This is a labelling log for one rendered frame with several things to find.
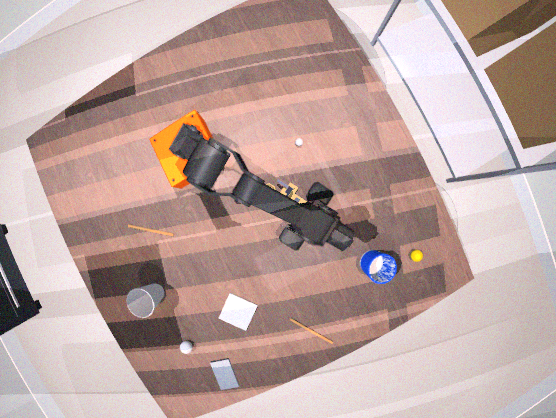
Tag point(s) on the white ball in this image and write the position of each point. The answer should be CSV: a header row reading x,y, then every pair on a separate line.
x,y
186,347

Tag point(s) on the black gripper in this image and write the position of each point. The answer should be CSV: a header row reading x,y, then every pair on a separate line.
x,y
318,194

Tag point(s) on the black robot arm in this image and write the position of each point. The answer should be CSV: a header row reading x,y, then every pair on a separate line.
x,y
207,158

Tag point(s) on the yellow ball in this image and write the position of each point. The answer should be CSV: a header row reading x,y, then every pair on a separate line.
x,y
416,255

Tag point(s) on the blue mug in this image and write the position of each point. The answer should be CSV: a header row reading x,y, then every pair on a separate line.
x,y
379,267

